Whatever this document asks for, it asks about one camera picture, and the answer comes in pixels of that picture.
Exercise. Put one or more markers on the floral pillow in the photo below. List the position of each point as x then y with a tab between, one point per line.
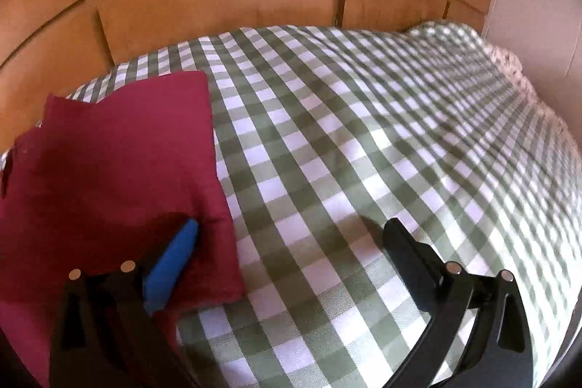
511	67

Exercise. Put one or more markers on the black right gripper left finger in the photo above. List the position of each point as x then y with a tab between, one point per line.
106	336

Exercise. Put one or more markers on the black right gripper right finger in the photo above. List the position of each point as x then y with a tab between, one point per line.
499	351

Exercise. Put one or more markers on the dark red garment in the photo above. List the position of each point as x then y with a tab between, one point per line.
99	184

